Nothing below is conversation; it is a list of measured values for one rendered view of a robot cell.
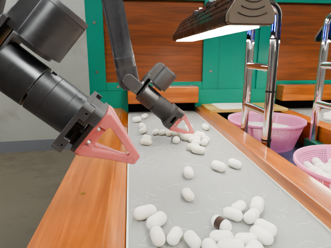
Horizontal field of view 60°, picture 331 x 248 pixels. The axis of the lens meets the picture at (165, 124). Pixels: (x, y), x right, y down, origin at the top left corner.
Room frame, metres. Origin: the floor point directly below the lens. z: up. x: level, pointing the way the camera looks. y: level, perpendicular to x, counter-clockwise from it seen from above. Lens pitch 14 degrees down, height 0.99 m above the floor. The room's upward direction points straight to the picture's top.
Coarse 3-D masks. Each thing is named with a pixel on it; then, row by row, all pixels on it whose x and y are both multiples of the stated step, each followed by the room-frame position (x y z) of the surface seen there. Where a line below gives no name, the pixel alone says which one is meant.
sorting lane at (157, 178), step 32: (128, 128) 0.96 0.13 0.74; (160, 128) 0.97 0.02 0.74; (160, 160) 0.66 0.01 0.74; (192, 160) 0.66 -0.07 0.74; (224, 160) 0.66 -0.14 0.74; (128, 192) 0.49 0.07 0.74; (160, 192) 0.49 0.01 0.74; (224, 192) 0.49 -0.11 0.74; (256, 192) 0.49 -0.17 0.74; (128, 224) 0.39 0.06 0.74; (192, 224) 0.39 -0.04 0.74; (288, 224) 0.39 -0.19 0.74; (320, 224) 0.39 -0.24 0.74
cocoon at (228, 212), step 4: (224, 208) 0.41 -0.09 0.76; (228, 208) 0.41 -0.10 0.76; (232, 208) 0.41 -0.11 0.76; (224, 212) 0.40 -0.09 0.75; (228, 212) 0.40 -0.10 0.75; (232, 212) 0.40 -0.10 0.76; (236, 212) 0.40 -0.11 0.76; (240, 212) 0.40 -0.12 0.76; (224, 216) 0.40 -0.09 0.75; (228, 216) 0.40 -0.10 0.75; (232, 216) 0.39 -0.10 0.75; (236, 216) 0.39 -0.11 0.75; (240, 216) 0.39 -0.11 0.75; (236, 220) 0.39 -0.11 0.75
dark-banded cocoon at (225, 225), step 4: (216, 216) 0.38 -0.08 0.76; (212, 220) 0.38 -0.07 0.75; (224, 220) 0.37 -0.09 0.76; (228, 220) 0.37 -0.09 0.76; (212, 224) 0.38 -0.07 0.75; (220, 224) 0.37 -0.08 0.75; (224, 224) 0.36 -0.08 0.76; (228, 224) 0.36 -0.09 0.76; (220, 228) 0.36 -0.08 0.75; (224, 228) 0.36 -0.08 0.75; (228, 228) 0.36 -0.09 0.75
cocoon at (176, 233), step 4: (172, 228) 0.35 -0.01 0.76; (176, 228) 0.35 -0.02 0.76; (180, 228) 0.36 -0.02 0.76; (172, 232) 0.34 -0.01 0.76; (176, 232) 0.34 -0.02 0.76; (180, 232) 0.35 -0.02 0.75; (168, 236) 0.34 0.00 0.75; (172, 236) 0.34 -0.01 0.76; (176, 236) 0.34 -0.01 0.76; (180, 236) 0.35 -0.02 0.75; (168, 240) 0.34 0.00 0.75; (172, 240) 0.33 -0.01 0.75; (176, 240) 0.33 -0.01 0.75; (172, 244) 0.33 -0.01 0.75; (176, 244) 0.34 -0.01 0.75
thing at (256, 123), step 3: (249, 123) 1.07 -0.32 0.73; (252, 123) 1.07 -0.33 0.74; (255, 123) 1.08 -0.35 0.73; (258, 123) 1.07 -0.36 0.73; (261, 123) 1.07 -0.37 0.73; (273, 123) 1.07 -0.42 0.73; (273, 126) 1.01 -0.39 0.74; (276, 126) 1.02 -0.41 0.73; (279, 126) 1.01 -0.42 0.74; (282, 126) 1.01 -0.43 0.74; (285, 126) 1.02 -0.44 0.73; (258, 129) 0.97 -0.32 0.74; (255, 132) 0.96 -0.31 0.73; (258, 135) 0.91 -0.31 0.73; (285, 135) 0.92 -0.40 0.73
